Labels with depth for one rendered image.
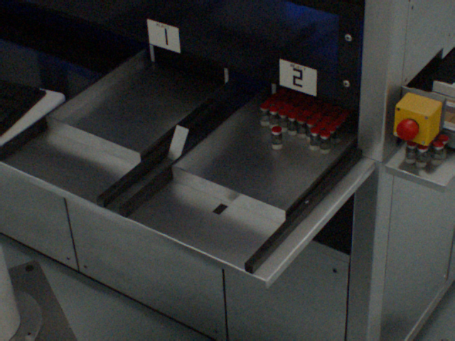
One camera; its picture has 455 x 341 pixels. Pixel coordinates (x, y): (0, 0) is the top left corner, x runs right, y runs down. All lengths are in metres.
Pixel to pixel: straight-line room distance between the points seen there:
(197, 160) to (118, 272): 0.87
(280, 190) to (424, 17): 0.43
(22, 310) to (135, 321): 1.17
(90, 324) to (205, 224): 1.13
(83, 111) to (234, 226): 0.52
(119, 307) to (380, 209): 1.12
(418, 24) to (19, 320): 0.91
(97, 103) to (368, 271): 0.71
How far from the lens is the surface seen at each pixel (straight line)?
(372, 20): 1.66
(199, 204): 1.71
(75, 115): 2.00
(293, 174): 1.77
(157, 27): 1.98
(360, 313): 2.11
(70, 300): 2.82
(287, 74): 1.81
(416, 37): 1.77
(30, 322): 1.55
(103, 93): 2.06
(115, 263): 2.61
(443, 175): 1.80
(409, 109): 1.70
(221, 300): 2.39
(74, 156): 1.88
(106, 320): 2.74
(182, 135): 1.81
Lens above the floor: 1.96
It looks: 37 degrees down
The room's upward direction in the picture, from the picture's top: 4 degrees counter-clockwise
